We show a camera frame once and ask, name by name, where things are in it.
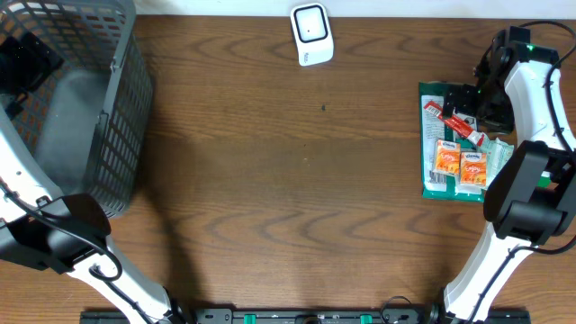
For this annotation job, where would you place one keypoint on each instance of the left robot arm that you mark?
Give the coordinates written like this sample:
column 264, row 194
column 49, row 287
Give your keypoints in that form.
column 72, row 235

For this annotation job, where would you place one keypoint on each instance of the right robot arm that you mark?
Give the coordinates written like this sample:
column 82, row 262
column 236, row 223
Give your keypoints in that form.
column 532, row 198

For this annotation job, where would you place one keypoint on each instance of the white toilet wipes pack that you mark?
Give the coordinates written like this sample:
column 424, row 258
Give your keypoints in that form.
column 498, row 153

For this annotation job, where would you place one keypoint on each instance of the orange white tissue pack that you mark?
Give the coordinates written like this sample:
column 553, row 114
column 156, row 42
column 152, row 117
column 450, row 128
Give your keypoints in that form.
column 473, row 169

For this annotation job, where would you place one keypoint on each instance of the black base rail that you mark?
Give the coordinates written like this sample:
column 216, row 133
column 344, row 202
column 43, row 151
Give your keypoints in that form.
column 402, row 315

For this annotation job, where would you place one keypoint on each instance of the green 3M package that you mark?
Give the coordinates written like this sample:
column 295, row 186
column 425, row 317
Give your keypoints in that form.
column 439, row 186

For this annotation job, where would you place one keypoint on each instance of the red snack packet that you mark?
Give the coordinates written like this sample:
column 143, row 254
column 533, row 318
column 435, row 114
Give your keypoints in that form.
column 456, row 124

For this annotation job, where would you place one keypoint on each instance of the white barcode scanner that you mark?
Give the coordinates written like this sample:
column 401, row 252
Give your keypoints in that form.
column 312, row 34

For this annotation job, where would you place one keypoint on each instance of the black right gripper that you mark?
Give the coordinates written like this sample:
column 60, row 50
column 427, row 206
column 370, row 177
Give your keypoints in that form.
column 502, row 121

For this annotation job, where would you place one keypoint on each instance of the grey plastic mesh basket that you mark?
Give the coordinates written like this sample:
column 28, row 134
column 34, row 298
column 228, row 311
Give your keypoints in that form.
column 76, row 97

